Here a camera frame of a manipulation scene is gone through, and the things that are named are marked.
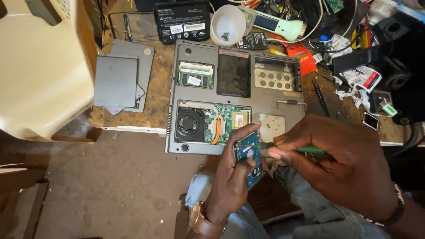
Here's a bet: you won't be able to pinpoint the large grey cover panel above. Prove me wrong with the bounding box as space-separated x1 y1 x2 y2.
110 39 155 114

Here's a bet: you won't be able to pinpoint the white plastic cup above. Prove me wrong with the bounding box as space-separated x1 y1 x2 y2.
209 4 247 47

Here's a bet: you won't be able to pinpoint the small vented grey cover panel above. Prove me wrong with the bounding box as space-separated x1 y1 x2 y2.
102 84 145 116

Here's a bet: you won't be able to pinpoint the black speaker device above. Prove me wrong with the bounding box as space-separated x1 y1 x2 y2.
332 13 425 125

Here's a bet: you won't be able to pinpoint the small green white part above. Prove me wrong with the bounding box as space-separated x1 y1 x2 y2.
381 104 398 117

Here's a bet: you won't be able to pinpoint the person's right hand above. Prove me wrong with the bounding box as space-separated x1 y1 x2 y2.
267 114 400 221

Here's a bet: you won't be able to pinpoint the pale green solar flashlight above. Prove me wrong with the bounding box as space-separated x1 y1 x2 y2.
246 9 308 42

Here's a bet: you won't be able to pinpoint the heap of cables and tools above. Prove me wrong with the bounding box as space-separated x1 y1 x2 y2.
229 0 425 67

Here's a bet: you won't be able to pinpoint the brown strap wristwatch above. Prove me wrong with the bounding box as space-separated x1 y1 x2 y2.
189 200 228 238

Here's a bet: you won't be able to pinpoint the orange card packet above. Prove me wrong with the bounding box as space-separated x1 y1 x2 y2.
272 33 318 76

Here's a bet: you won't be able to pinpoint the black tweezers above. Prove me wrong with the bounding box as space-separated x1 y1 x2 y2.
311 79 331 118

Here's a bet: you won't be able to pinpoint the square grey cover panel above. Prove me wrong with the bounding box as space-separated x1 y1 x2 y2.
93 53 139 108

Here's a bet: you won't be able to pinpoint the glass touchscreen panel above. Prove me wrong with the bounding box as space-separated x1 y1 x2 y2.
123 12 160 43

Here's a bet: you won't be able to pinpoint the laptop hard drive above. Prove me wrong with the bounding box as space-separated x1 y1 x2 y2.
234 132 265 191

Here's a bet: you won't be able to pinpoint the green handled screwdriver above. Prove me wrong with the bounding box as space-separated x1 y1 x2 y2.
258 141 326 157

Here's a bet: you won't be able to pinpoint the crumpled white red paper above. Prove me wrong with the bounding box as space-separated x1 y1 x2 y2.
333 65 383 109

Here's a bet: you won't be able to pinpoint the black laptop battery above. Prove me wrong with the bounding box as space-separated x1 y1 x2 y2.
153 1 212 46

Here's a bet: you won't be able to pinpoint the person's blue jeans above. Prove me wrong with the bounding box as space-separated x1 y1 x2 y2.
184 164 393 239

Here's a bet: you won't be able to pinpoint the beaded bracelet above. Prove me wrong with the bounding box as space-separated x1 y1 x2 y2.
360 181 406 227

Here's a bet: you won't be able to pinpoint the small black phone battery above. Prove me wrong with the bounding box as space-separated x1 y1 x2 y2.
236 32 269 51

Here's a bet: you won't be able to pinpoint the person's left hand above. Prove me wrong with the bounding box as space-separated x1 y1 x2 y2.
204 121 266 226

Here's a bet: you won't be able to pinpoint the grey opened laptop underside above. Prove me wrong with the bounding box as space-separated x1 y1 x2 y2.
165 39 307 155

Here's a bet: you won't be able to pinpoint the small phone screen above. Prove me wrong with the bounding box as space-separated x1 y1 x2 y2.
361 112 380 131

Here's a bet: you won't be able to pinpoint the wooden bench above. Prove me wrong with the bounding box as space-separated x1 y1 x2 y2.
0 152 51 239

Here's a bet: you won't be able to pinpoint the cream plastic chair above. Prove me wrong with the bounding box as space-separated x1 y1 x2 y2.
0 0 99 142

